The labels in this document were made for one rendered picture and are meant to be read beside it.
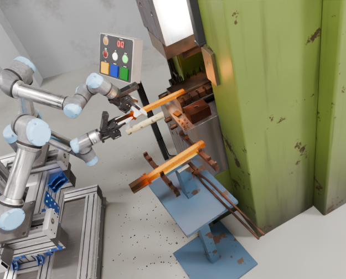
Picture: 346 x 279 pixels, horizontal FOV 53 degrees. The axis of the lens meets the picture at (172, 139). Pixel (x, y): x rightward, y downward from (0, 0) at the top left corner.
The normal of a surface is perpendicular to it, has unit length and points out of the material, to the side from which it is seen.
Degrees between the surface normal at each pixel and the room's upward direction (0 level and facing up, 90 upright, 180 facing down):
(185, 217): 0
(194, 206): 0
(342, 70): 90
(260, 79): 90
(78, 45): 90
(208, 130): 90
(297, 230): 0
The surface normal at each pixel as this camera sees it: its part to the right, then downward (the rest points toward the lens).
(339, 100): 0.41, 0.55
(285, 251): -0.25, -0.70
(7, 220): 0.74, 0.40
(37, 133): 0.81, 0.15
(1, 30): 0.10, 0.67
